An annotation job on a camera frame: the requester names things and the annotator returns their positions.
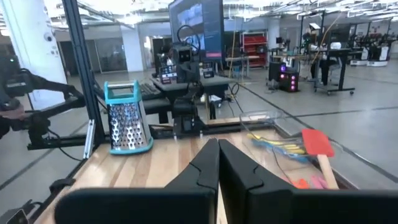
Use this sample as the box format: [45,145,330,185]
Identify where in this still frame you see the silver metal bracket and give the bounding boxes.
[82,119,96,160]

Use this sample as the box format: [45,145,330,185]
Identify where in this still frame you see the computer tower purple lights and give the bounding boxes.
[277,70,300,93]

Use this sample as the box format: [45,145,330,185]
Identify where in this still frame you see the person's hand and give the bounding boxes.
[0,104,27,122]

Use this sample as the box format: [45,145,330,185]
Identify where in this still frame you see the blue silicone spoon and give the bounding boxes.
[251,138,310,164]

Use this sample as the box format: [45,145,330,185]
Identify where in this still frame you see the orange silicone spatula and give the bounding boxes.
[292,177,311,190]

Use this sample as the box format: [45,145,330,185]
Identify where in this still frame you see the black standing desk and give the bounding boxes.
[309,46,364,96]

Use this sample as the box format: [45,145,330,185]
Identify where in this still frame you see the red spatula wooden handle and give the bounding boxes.
[300,128,340,190]

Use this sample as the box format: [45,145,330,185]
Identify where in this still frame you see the black articulated stand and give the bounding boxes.
[0,55,87,151]

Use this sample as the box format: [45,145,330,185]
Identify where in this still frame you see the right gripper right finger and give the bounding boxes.
[218,138,295,224]

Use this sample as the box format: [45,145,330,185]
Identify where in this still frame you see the yellow cable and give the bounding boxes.
[310,11,343,65]

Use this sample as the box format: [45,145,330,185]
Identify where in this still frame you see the small black bracket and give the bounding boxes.
[49,177,76,196]

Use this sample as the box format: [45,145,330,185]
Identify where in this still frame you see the clear plastic bin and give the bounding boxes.
[279,136,358,190]
[238,109,312,164]

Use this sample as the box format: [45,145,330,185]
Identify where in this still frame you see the teal box grater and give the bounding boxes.
[103,80,155,156]

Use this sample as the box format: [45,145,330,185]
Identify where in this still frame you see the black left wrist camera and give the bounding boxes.
[178,46,193,63]

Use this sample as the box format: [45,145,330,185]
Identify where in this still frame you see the gray cabinet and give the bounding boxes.
[150,75,233,124]

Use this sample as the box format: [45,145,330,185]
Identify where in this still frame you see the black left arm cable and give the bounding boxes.
[176,24,202,52]

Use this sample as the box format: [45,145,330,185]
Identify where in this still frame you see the red storage shelf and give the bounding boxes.
[241,30,269,68]

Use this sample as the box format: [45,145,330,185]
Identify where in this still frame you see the blue screen monitor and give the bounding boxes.
[168,0,225,63]

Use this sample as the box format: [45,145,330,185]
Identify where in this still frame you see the white column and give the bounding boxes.
[0,0,68,110]
[120,24,144,73]

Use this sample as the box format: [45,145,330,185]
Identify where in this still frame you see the black keyboard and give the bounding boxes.
[139,82,163,101]

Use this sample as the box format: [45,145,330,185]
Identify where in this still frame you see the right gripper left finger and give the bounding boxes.
[166,138,220,224]

